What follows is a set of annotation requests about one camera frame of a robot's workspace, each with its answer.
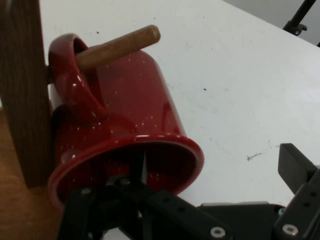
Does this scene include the brown wooden mug tree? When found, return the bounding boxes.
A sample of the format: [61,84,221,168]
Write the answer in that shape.
[0,0,162,240]

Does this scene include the red speckled enamel mug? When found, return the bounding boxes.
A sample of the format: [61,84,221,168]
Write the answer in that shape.
[46,32,206,219]

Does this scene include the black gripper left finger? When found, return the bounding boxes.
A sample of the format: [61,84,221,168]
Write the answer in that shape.
[56,149,234,240]

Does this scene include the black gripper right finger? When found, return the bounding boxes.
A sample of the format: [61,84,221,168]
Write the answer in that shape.
[273,142,320,240]

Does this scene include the black tripod stand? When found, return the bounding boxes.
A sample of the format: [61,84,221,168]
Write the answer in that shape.
[281,0,320,48]

